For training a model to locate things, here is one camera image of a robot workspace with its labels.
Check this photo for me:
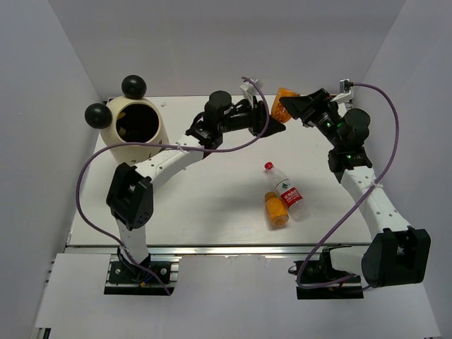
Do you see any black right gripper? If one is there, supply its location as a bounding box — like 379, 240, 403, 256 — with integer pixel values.
279, 88, 344, 149

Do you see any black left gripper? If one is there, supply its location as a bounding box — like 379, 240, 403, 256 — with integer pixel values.
218, 95, 285, 138

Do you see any orange juice bottle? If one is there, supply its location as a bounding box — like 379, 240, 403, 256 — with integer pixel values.
264, 191, 289, 228
270, 88, 299, 124

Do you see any red label tall bottle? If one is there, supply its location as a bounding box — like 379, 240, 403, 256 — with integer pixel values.
264, 162, 307, 222

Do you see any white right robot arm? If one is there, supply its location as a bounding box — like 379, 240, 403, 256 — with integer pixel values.
280, 89, 431, 288

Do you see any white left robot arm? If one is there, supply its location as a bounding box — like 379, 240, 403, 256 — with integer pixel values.
107, 90, 285, 282

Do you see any cream mouse-eared bin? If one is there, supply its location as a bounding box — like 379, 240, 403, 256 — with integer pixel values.
85, 75, 169, 165

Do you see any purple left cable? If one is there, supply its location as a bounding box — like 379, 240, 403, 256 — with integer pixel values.
76, 76, 275, 296

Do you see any purple cable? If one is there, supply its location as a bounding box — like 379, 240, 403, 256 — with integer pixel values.
76, 76, 275, 296
295, 82, 399, 291

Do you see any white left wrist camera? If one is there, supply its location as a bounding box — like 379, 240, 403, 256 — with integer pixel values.
240, 78, 263, 106

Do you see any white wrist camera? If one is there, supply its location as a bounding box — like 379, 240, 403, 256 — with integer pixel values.
240, 78, 263, 106
332, 79, 354, 105

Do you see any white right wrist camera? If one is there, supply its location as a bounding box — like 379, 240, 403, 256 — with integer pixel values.
332, 79, 354, 105

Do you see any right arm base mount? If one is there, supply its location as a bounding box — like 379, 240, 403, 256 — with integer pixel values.
296, 246, 365, 300

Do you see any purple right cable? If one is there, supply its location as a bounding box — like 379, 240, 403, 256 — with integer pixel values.
295, 82, 399, 291

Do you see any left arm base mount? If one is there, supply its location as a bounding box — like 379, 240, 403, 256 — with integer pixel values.
104, 255, 180, 297

